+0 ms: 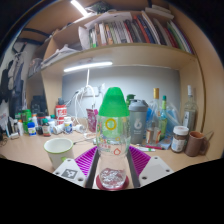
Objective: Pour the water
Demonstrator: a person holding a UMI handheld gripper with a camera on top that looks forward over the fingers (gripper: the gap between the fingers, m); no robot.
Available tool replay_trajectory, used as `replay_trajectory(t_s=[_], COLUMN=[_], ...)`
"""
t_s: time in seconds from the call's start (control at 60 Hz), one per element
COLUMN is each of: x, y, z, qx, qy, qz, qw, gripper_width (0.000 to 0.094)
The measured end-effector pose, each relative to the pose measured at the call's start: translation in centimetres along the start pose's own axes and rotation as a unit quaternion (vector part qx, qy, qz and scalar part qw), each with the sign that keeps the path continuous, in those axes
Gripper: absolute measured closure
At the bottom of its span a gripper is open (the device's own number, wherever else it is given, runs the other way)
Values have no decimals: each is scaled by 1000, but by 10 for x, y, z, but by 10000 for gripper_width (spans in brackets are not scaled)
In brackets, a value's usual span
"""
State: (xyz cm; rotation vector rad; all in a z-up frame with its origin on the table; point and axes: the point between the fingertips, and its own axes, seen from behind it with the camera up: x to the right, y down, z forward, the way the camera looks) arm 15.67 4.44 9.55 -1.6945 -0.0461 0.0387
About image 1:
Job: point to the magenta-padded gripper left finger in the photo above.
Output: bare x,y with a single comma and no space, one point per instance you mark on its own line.
83,163

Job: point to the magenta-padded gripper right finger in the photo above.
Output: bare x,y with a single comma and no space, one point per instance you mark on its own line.
141,163

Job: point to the clear bottle with green cap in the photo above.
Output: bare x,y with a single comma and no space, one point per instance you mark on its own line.
112,133

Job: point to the marker pen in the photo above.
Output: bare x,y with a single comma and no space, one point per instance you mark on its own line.
146,148

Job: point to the grey shaker bottle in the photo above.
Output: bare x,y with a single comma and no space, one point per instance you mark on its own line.
139,126

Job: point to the white pill bottle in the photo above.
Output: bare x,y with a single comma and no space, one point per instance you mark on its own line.
68,126

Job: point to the pink snack pouch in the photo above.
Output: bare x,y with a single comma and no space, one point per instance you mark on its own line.
91,121

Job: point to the brown jar with white lid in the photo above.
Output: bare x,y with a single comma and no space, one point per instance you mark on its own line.
180,141

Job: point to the slim green glass bottle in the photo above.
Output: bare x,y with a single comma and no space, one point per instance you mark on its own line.
163,123

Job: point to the small dark brown bottle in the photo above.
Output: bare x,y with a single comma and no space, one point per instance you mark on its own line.
46,129

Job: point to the red and white can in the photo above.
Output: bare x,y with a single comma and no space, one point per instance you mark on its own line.
61,113

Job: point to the brown mug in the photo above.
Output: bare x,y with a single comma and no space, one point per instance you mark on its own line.
194,145

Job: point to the blue plastic bag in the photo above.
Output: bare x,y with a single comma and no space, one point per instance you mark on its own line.
174,115

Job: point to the small white blue-labelled bottle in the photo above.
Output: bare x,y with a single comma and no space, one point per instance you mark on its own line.
31,129

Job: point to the tall clear glass bottle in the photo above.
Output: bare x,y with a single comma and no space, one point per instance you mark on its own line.
190,116

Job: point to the black bag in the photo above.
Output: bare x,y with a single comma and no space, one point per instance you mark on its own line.
40,106

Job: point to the green box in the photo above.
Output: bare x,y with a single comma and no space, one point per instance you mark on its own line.
26,118

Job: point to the long white light bar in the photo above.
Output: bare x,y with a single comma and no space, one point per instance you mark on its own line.
88,66

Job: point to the wooden shelf unit with books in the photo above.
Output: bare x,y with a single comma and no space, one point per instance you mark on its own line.
123,55

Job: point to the short white light bar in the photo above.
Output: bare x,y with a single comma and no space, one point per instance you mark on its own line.
79,7

